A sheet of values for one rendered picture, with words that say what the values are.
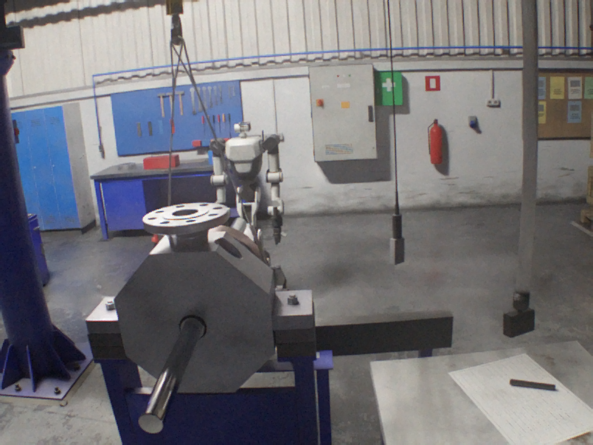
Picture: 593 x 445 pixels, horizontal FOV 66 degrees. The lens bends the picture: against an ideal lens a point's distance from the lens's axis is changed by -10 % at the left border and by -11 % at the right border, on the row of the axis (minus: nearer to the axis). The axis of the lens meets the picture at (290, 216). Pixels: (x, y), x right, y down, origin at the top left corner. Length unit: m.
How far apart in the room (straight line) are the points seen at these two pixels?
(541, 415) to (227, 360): 0.94
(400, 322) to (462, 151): 5.11
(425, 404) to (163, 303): 0.82
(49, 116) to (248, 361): 5.83
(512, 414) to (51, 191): 6.50
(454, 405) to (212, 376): 0.74
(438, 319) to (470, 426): 0.66
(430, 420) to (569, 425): 0.38
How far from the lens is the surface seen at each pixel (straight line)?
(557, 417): 1.53
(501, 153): 7.08
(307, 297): 1.61
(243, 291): 1.47
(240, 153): 3.85
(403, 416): 1.47
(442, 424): 1.45
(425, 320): 1.99
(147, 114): 6.95
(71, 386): 3.48
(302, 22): 6.66
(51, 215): 7.30
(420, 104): 6.72
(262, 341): 1.54
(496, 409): 1.52
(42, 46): 7.74
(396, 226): 2.37
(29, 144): 7.27
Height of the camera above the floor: 1.77
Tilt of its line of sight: 15 degrees down
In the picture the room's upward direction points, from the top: 4 degrees counter-clockwise
